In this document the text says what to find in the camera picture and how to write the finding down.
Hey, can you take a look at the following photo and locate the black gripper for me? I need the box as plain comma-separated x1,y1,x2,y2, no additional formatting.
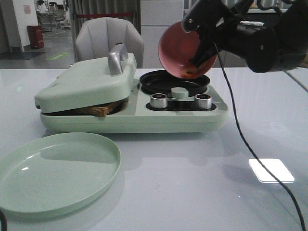
181,0,279,72

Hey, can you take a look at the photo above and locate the pink bowl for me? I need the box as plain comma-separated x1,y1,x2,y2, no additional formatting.
158,21,211,78

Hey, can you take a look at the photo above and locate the orange shrimp piece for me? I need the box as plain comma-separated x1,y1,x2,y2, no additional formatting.
180,65,205,79

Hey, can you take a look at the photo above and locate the green breakfast maker lid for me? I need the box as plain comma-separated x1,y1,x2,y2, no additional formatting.
34,44,137,113

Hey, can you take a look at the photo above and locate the bread slice with brown crust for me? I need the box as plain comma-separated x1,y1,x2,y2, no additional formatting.
72,100,125,118

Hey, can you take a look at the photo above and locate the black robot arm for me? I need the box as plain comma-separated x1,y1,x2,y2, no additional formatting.
181,0,308,73

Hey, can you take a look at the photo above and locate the green breakfast maker base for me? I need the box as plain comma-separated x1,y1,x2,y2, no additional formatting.
40,79,228,133

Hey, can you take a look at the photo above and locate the white cabinet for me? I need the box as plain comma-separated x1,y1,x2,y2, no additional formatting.
140,0,184,68

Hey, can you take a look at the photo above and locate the black round frying pan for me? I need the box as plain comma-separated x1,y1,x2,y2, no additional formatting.
139,70,210,97

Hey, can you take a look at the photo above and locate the silver right control knob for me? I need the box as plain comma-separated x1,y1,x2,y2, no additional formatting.
194,94,212,110

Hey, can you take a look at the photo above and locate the silver control knob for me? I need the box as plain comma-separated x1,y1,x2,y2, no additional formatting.
194,94,212,110
150,93,168,109

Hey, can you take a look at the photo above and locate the silver left control knob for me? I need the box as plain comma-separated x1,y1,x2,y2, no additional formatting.
150,93,168,109

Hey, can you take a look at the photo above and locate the left beige chair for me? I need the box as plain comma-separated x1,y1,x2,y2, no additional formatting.
75,17,144,68

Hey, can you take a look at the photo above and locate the red trash bin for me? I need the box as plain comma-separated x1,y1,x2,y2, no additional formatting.
27,25,44,49

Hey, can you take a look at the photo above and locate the light green plate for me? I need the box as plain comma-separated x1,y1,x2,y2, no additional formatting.
0,132,121,218

